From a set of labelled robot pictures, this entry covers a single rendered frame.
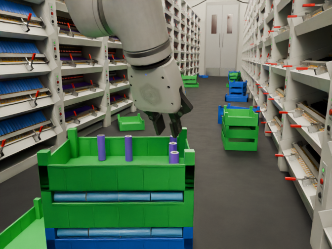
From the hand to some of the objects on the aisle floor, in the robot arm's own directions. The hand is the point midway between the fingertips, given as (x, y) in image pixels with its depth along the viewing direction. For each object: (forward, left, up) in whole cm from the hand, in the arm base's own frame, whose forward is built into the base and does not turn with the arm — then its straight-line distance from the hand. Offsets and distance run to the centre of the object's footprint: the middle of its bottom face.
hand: (167, 125), depth 61 cm
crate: (-42, +5, -45) cm, 62 cm away
